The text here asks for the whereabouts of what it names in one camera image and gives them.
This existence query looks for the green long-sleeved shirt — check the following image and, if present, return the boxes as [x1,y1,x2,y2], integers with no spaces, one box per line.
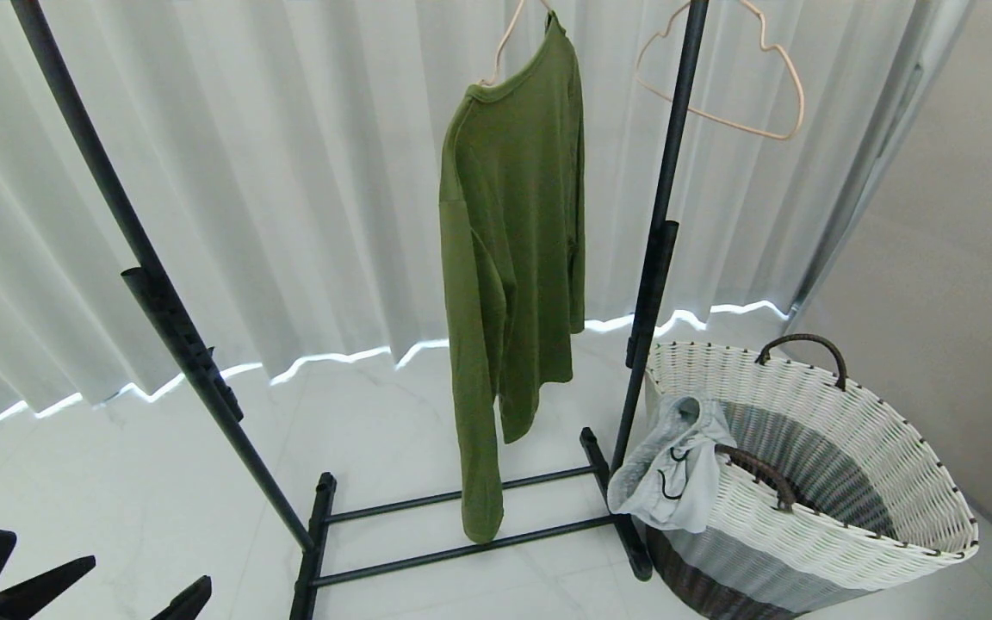
[438,10,587,545]

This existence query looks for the black clothes rack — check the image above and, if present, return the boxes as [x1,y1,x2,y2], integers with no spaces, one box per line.
[9,0,712,620]

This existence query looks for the pink clothes hanger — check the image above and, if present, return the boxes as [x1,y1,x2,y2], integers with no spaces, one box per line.
[479,0,554,87]
[634,0,807,141]

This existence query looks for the white laundry basket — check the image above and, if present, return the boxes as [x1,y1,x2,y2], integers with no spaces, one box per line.
[612,334,980,620]

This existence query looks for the white curtain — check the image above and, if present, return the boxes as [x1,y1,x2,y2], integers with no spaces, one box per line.
[0,0,975,431]

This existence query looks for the pale grey shorts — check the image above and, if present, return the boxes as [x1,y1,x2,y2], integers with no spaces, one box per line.
[606,394,738,533]

